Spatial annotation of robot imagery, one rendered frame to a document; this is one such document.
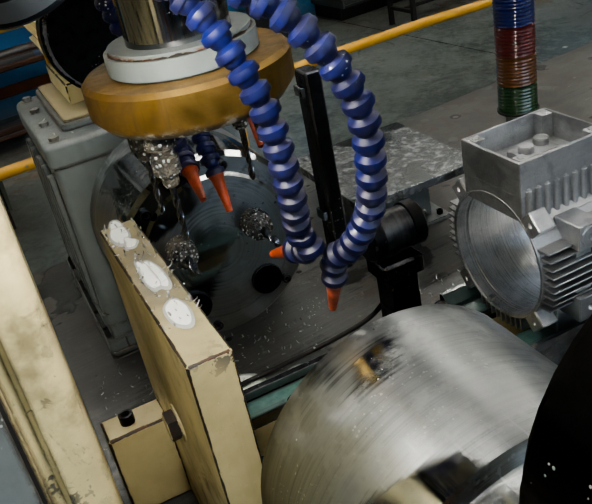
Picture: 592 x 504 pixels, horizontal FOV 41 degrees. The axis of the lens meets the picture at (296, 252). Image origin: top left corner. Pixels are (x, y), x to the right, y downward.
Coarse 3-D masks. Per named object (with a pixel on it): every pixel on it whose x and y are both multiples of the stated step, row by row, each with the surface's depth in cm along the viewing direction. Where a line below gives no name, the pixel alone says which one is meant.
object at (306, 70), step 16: (304, 80) 87; (320, 80) 88; (304, 96) 88; (320, 96) 89; (304, 112) 91; (320, 112) 89; (320, 128) 90; (320, 144) 91; (320, 160) 92; (320, 176) 93; (336, 176) 93; (320, 192) 95; (336, 192) 94; (320, 208) 96; (336, 208) 95; (336, 224) 96
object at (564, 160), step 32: (512, 128) 92; (544, 128) 92; (576, 128) 90; (480, 160) 88; (512, 160) 83; (544, 160) 83; (576, 160) 85; (512, 192) 85; (544, 192) 85; (576, 192) 87
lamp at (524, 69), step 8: (496, 56) 121; (528, 56) 118; (496, 64) 121; (504, 64) 119; (512, 64) 118; (520, 64) 118; (528, 64) 118; (536, 64) 121; (496, 72) 122; (504, 72) 120; (512, 72) 119; (520, 72) 119; (528, 72) 119; (536, 72) 121; (504, 80) 120; (512, 80) 120; (520, 80) 119; (528, 80) 120; (536, 80) 121
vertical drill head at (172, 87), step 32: (128, 0) 62; (224, 0) 65; (128, 32) 64; (160, 32) 62; (192, 32) 63; (256, 32) 66; (128, 64) 63; (160, 64) 62; (192, 64) 62; (288, 64) 66; (96, 96) 63; (128, 96) 61; (160, 96) 60; (192, 96) 60; (224, 96) 61; (128, 128) 63; (160, 128) 62; (192, 128) 62; (256, 128) 69; (160, 160) 66
